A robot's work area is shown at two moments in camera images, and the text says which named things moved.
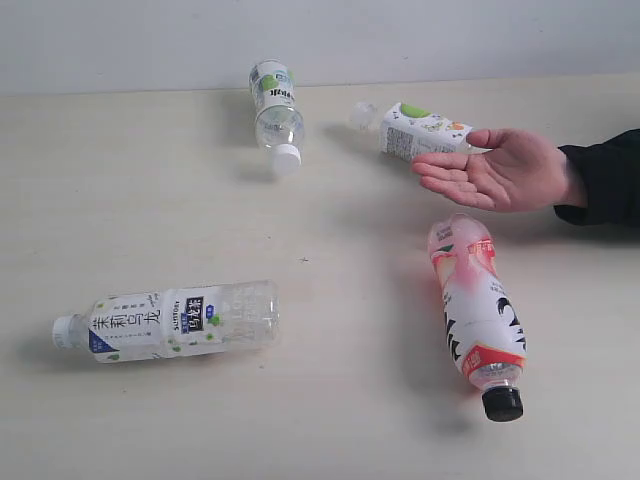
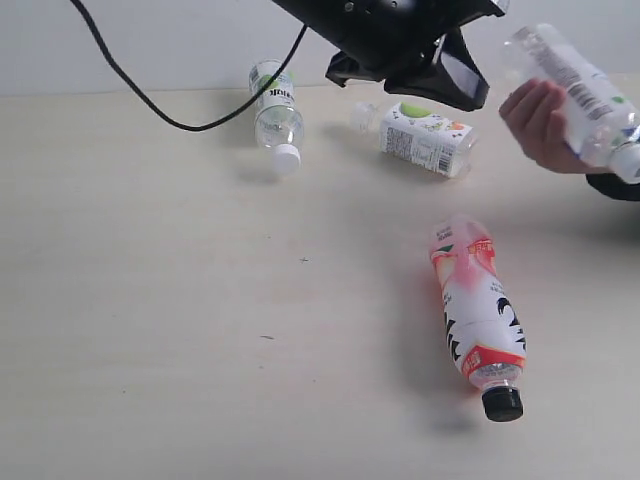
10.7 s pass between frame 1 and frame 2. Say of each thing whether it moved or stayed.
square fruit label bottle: stayed
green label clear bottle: stayed
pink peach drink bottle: stayed
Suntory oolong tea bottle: moved
